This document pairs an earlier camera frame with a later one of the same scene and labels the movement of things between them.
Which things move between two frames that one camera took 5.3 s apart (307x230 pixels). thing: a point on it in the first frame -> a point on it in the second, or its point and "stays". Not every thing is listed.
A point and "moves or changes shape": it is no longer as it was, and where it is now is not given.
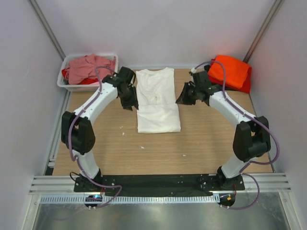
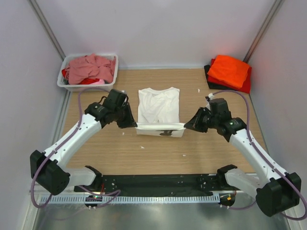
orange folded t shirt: [236, 70] stays
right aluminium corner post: [271, 16] stays
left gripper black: [128, 105] -> [130, 121]
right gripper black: [183, 99] -> [195, 123]
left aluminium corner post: [39, 15] stays
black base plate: [160, 185] stays
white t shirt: [158, 111] moves or changes shape
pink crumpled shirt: [81, 68] stays
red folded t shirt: [246, 87] stays
